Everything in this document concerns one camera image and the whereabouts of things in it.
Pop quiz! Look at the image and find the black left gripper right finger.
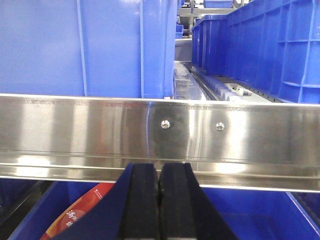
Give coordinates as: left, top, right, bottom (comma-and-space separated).
159, 163, 238, 240

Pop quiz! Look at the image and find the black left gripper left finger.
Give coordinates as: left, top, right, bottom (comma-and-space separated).
54, 163, 160, 240

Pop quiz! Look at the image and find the stainless steel shelf rack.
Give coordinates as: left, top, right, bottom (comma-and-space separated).
0, 94, 320, 193

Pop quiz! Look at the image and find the red snack package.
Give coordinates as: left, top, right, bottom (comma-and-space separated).
40, 183, 114, 240

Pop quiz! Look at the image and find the blue bin left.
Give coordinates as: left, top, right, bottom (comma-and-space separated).
8, 181, 320, 240

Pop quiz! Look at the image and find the large blue crate upper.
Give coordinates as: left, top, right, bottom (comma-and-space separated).
0, 0, 177, 99

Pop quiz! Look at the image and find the large blue crate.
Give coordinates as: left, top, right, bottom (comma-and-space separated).
192, 0, 320, 104
0, 0, 177, 99

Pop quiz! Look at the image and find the large blue crate right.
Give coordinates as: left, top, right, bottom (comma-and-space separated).
192, 0, 320, 104

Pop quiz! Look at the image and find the roller track rail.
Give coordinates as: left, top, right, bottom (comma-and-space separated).
173, 61, 281, 103

